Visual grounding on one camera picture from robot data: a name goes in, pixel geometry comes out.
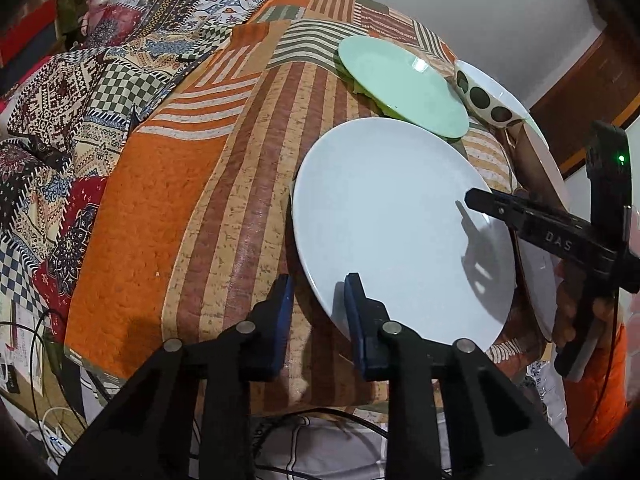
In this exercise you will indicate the orange striped blanket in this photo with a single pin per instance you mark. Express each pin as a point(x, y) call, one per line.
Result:
point(200, 185)

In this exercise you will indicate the red box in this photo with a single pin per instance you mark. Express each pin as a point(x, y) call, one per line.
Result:
point(25, 35)

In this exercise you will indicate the mint green plate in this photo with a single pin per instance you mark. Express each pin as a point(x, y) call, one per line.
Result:
point(400, 80)

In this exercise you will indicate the stack of papers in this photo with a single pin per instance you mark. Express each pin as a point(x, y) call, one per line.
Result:
point(20, 350)

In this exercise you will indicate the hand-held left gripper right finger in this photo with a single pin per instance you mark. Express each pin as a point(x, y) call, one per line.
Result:
point(352, 310)

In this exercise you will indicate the white bowl with dark dots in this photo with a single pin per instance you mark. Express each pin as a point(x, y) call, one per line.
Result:
point(480, 95)

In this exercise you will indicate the brown wooden door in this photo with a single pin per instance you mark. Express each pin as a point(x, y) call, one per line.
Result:
point(575, 105)

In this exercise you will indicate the white printed cloth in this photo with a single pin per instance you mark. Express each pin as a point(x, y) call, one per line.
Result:
point(542, 395)

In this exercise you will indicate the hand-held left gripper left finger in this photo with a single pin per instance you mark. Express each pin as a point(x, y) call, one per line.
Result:
point(285, 305)

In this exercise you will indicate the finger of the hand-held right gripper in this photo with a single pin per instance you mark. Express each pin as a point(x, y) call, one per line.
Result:
point(492, 207)

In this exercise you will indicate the person's right hand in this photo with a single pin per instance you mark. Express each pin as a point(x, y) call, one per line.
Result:
point(565, 320)

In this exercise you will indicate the white plate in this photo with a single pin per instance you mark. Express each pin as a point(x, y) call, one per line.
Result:
point(390, 210)

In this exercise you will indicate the patchwork patterned blanket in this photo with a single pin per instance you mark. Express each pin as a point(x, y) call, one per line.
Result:
point(100, 85)

